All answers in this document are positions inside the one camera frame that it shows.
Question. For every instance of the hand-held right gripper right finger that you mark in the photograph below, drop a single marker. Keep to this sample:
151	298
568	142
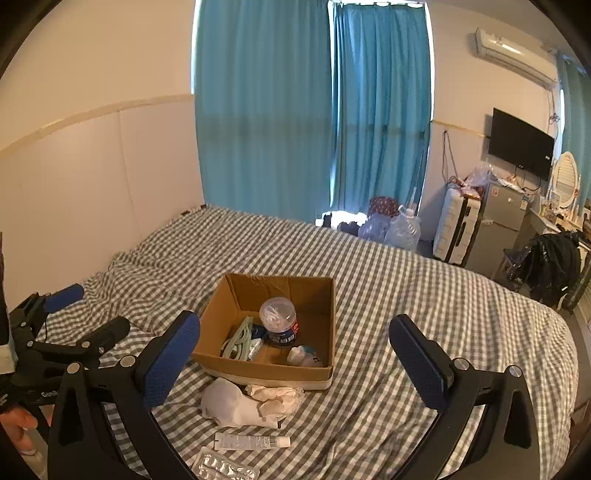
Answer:
418	364

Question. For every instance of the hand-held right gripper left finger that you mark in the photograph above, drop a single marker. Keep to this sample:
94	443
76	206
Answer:
171	360

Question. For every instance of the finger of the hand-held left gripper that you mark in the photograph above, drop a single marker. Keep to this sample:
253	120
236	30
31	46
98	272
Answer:
64	297
108	331

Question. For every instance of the person's left hand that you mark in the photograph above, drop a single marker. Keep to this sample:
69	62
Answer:
16	427

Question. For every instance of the pale green plastic packet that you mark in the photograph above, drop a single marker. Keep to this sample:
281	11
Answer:
238	341

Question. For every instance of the grey checkered bed sheet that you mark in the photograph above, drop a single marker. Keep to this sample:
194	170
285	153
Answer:
415	277

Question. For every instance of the crumpled beige tissue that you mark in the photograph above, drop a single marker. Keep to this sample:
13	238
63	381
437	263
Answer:
277	397

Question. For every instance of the white tube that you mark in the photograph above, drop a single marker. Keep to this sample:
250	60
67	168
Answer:
249	442

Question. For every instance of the small white bottle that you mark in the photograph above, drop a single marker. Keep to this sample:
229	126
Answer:
302	356

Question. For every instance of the clear round plastic jar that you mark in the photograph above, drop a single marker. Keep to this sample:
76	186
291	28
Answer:
277	313

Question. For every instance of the silver blister pack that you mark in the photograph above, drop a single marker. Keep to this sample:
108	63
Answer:
226	466

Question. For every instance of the cardboard box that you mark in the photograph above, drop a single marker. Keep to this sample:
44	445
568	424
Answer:
314	300

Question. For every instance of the white suitcase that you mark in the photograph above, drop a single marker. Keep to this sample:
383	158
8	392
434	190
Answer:
455	226

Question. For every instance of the red patterned bag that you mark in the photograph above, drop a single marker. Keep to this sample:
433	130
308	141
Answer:
384	205

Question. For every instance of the black backpack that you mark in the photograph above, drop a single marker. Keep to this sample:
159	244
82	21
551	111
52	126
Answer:
551	265

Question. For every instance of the silver mini fridge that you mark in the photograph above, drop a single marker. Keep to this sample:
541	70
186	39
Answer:
501	217

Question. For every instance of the white dressing table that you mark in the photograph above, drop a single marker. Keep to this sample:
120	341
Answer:
549	221

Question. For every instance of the clear plastic bag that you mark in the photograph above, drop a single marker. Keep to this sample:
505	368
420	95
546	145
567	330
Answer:
478	175

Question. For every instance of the white oval mirror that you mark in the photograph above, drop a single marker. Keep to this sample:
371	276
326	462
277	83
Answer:
567	177

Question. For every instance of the black television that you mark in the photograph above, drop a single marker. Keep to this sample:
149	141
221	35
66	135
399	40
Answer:
519	141

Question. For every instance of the narrow blue curtain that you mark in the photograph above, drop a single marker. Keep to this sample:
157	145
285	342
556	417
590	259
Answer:
383	110

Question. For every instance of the wide blue curtain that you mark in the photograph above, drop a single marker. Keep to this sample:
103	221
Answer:
263	115

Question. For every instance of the blue side curtain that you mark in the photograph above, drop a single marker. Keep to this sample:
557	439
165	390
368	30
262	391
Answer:
575	115

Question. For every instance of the white air conditioner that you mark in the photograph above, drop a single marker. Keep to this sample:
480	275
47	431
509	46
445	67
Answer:
512	53

